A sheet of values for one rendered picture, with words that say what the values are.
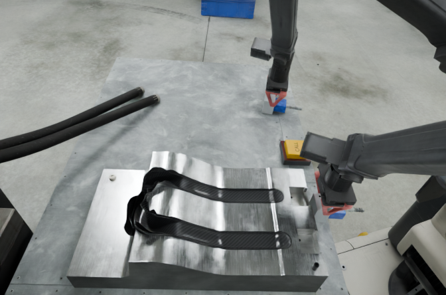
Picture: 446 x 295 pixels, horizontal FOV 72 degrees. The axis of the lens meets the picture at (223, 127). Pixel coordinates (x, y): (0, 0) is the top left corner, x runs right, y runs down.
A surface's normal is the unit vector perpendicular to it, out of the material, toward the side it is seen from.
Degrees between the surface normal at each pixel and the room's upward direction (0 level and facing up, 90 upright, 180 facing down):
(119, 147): 0
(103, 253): 0
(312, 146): 40
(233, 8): 91
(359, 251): 0
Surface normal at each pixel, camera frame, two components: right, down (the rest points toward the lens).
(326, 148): -0.25, -0.18
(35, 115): 0.07, -0.72
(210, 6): -0.01, 0.70
